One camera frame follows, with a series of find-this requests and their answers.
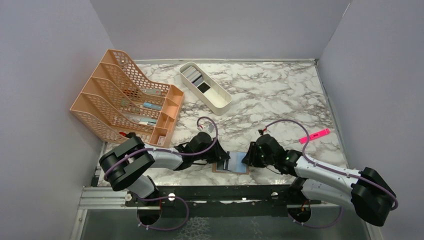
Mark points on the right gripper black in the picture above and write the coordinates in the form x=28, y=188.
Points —
x=250, y=158

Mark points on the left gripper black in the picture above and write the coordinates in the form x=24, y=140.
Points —
x=219, y=153

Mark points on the brown leather card holder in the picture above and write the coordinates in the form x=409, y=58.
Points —
x=235, y=164

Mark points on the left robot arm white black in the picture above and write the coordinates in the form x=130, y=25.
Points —
x=125, y=165

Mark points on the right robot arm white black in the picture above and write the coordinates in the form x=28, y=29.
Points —
x=364, y=191

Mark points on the stack of credit cards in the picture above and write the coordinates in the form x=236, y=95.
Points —
x=195, y=77

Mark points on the white oblong plastic tray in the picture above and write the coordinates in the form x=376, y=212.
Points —
x=211, y=93

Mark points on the blue item in organizer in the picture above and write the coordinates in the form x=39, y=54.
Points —
x=152, y=106

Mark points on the pink highlighter marker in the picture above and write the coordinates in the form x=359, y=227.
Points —
x=314, y=136

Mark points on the red black item in organizer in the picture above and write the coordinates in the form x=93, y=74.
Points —
x=128, y=135

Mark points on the orange mesh file organizer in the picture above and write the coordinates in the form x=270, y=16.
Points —
x=111, y=101

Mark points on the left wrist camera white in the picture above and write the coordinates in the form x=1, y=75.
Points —
x=208, y=128

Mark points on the black mounting rail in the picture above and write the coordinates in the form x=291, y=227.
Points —
x=215, y=201

